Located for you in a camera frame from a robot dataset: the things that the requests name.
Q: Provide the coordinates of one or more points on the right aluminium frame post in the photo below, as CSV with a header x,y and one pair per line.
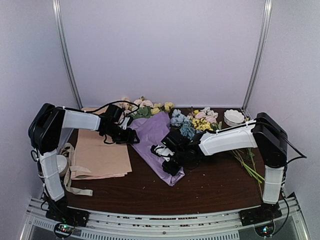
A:
x,y
264,30

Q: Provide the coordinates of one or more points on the yellow rose stem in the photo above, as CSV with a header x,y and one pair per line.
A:
x,y
156,108

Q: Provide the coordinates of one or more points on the blue hydrangea flower stem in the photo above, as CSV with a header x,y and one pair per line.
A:
x,y
183,123

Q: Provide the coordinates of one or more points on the white fluted dish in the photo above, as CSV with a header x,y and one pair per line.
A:
x,y
233,117

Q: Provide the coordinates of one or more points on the aluminium frame post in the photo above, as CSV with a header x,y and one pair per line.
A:
x,y
264,30
56,4

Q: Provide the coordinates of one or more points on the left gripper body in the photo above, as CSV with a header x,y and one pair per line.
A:
x,y
113,132

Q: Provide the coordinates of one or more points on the beige wrapping paper stack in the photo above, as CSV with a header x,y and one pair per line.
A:
x,y
101,160

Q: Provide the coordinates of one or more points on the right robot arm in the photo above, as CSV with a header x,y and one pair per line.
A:
x,y
262,133

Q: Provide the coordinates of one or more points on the small yellow flower spray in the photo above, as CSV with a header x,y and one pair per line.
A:
x,y
245,157

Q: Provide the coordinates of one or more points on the purple pink wrapping paper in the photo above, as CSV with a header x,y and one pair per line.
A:
x,y
150,132

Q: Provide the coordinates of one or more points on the beige ribbon strip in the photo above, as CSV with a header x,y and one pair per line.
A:
x,y
68,151

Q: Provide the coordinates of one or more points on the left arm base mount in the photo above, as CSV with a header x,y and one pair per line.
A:
x,y
66,225

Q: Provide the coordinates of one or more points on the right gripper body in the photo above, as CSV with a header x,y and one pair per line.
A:
x,y
180,158

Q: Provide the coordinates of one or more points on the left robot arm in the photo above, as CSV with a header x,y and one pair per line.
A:
x,y
45,132

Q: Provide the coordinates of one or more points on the front aluminium rail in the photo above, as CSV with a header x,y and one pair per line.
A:
x,y
225,225

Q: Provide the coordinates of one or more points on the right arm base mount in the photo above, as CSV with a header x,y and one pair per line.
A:
x,y
262,218

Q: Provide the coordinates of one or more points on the pink rose stem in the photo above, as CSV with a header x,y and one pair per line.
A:
x,y
139,108

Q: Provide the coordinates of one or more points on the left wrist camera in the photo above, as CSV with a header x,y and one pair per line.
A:
x,y
126,122

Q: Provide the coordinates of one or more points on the left aluminium frame post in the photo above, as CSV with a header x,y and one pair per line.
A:
x,y
56,4

